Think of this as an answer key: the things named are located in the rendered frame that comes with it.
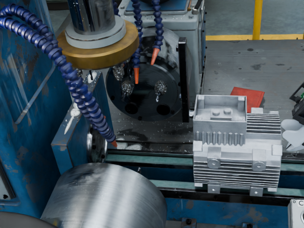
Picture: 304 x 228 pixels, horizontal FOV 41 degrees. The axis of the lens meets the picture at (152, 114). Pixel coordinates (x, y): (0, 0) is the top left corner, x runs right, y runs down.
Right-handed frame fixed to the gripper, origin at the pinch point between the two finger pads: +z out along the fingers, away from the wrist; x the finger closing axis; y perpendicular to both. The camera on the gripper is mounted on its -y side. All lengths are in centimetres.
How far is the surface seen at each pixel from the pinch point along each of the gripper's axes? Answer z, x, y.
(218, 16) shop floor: 108, -299, -31
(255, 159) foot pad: 5.0, 3.4, 6.6
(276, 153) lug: 2.5, 1.5, 2.9
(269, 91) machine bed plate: 24, -62, -15
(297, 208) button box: 1.6, 16.0, -0.1
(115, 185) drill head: 11.2, 20.7, 34.0
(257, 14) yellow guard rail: 66, -239, -44
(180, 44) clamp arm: -0.6, -18.0, 31.0
